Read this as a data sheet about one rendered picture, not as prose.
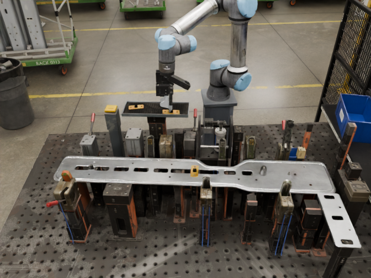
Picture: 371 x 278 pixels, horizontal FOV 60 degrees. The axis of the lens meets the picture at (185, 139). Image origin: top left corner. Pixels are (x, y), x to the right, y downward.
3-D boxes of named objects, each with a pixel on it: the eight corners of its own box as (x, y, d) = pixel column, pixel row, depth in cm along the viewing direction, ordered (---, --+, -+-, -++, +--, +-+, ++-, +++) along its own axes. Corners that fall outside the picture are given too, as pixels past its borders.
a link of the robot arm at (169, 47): (180, 37, 138) (165, 40, 133) (180, 61, 144) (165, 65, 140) (169, 32, 143) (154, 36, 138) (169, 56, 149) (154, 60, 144)
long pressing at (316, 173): (48, 185, 157) (47, 182, 156) (65, 155, 175) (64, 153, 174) (338, 195, 148) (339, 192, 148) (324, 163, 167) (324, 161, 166)
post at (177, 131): (176, 186, 195) (173, 132, 172) (176, 180, 199) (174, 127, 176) (184, 186, 195) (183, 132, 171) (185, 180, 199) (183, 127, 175)
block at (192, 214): (189, 218, 176) (188, 179, 158) (190, 199, 186) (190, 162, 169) (199, 218, 175) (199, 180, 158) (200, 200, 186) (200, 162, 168)
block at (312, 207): (292, 253, 157) (304, 215, 140) (288, 234, 166) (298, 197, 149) (312, 254, 156) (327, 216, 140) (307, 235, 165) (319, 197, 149)
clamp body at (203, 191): (195, 247, 161) (195, 200, 140) (196, 228, 170) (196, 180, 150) (213, 248, 160) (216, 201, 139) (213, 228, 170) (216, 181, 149)
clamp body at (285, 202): (266, 256, 156) (277, 208, 135) (263, 236, 166) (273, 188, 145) (285, 257, 156) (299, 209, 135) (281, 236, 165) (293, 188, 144)
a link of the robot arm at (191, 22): (219, -21, 168) (149, 29, 152) (234, -17, 161) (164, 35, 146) (222, 1, 176) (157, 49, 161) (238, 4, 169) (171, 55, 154)
